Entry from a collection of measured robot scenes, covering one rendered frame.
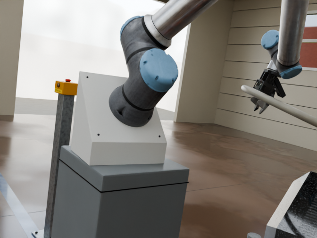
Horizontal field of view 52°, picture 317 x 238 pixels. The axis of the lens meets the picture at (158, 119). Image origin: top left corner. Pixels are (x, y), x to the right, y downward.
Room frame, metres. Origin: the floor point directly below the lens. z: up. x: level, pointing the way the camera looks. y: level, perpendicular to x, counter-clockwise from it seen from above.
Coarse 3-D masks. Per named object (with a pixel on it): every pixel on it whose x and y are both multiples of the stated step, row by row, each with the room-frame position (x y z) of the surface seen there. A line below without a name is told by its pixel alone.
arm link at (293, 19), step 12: (288, 0) 1.09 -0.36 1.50; (300, 0) 1.08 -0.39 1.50; (288, 12) 1.13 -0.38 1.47; (300, 12) 1.12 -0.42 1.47; (288, 24) 1.18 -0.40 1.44; (300, 24) 1.17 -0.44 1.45; (288, 36) 1.23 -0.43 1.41; (300, 36) 1.23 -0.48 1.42; (288, 48) 1.28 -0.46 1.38; (300, 48) 1.32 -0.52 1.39; (276, 60) 1.44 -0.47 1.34; (288, 60) 1.35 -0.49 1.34; (288, 72) 1.39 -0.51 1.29
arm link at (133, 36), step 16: (176, 0) 1.18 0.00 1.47; (192, 0) 1.15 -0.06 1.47; (208, 0) 1.15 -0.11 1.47; (144, 16) 1.25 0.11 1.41; (160, 16) 1.21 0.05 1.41; (176, 16) 1.18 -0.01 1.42; (192, 16) 1.18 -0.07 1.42; (128, 32) 1.27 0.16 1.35; (144, 32) 1.22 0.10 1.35; (160, 32) 1.22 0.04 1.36; (176, 32) 1.23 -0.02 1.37; (128, 48) 1.24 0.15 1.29; (160, 48) 1.24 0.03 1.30
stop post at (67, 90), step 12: (60, 84) 2.07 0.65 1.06; (72, 84) 2.08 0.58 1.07; (60, 96) 2.10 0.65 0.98; (72, 96) 2.11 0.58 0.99; (60, 108) 2.09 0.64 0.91; (72, 108) 2.12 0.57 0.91; (60, 120) 2.07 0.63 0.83; (60, 132) 2.07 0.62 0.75; (60, 144) 2.08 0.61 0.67; (48, 192) 2.12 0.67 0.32; (48, 204) 2.11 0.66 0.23; (48, 216) 2.10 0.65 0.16; (48, 228) 2.08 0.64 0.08
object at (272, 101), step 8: (248, 88) 1.34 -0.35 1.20; (256, 96) 1.28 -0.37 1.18; (264, 96) 1.25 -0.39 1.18; (272, 104) 1.22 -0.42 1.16; (280, 104) 1.20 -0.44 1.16; (288, 112) 1.19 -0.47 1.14; (296, 112) 1.18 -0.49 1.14; (304, 112) 1.18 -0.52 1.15; (304, 120) 1.17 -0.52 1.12; (312, 120) 1.16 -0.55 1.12
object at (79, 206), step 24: (72, 168) 1.24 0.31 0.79; (96, 168) 1.11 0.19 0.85; (120, 168) 1.15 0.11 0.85; (144, 168) 1.19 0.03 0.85; (168, 168) 1.24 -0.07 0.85; (72, 192) 1.22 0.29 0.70; (96, 192) 1.07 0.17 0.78; (120, 192) 1.09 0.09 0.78; (144, 192) 1.16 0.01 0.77; (168, 192) 1.23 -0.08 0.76; (72, 216) 1.20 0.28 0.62; (96, 216) 1.05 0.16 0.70; (120, 216) 1.10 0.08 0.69; (144, 216) 1.17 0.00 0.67; (168, 216) 1.24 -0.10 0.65
